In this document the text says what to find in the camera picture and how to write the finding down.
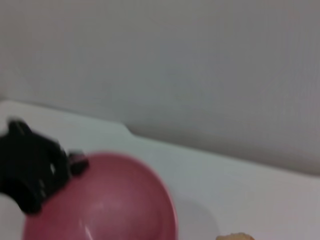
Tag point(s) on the ridged golden bread loaf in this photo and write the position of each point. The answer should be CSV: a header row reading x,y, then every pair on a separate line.
x,y
235,237

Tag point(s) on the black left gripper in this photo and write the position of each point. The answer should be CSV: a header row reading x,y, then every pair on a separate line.
x,y
22,170

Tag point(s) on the pink bowl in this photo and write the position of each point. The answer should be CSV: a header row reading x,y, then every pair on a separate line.
x,y
112,200

